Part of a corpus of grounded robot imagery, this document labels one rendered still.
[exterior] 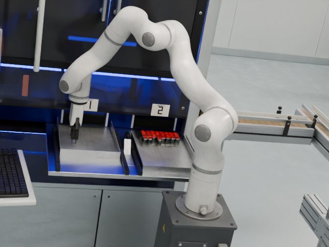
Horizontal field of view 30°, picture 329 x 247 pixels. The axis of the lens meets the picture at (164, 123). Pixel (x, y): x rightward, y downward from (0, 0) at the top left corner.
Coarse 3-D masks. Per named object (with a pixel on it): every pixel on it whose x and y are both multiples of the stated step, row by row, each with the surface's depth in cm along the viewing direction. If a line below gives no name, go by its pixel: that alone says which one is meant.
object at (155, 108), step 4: (152, 104) 288; (156, 104) 288; (160, 104) 289; (152, 108) 289; (156, 108) 289; (160, 108) 290; (164, 108) 290; (168, 108) 290; (152, 112) 290; (156, 112) 290; (160, 112) 290; (164, 112) 291; (168, 112) 291; (164, 116) 292
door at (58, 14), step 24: (0, 0) 256; (24, 0) 258; (48, 0) 260; (72, 0) 262; (96, 0) 264; (0, 24) 260; (24, 24) 262; (48, 24) 264; (72, 24) 266; (96, 24) 268; (24, 48) 266; (48, 48) 268; (72, 48) 270
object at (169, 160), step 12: (132, 132) 287; (180, 144) 292; (144, 156) 273; (156, 156) 275; (168, 156) 277; (180, 156) 279; (192, 156) 278; (144, 168) 258; (156, 168) 259; (168, 168) 261; (180, 168) 262
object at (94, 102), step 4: (92, 100) 281; (96, 100) 282; (84, 104) 281; (88, 104) 282; (92, 104) 282; (96, 104) 282; (84, 108) 282; (88, 108) 282; (92, 108) 283; (96, 108) 283
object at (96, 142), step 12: (60, 132) 282; (84, 132) 286; (96, 132) 289; (108, 132) 291; (60, 144) 263; (84, 144) 275; (96, 144) 277; (108, 144) 279; (72, 156) 262; (84, 156) 263; (96, 156) 264; (108, 156) 265
